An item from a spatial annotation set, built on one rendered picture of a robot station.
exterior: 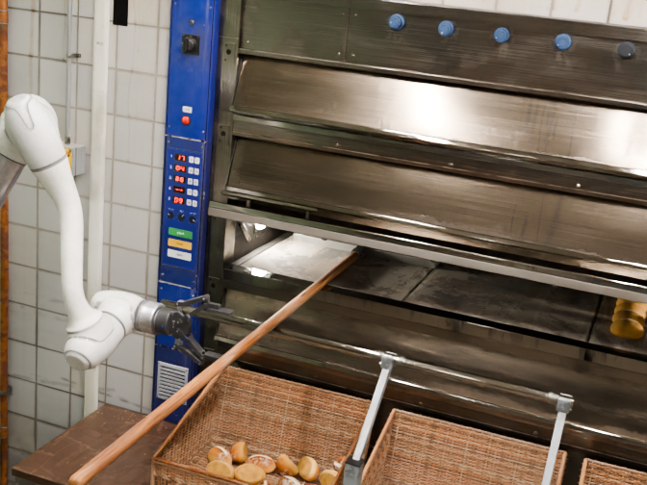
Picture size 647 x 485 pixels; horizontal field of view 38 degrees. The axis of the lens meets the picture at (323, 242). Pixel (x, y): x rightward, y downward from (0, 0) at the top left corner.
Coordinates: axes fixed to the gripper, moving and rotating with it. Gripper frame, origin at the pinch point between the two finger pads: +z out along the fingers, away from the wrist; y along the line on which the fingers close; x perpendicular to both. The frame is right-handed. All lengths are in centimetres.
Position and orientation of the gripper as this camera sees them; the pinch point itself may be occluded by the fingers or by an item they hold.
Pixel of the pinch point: (226, 335)
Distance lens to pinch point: 256.3
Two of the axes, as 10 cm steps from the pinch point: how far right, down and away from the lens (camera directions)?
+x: -3.5, 2.4, -9.1
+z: 9.3, 1.9, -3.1
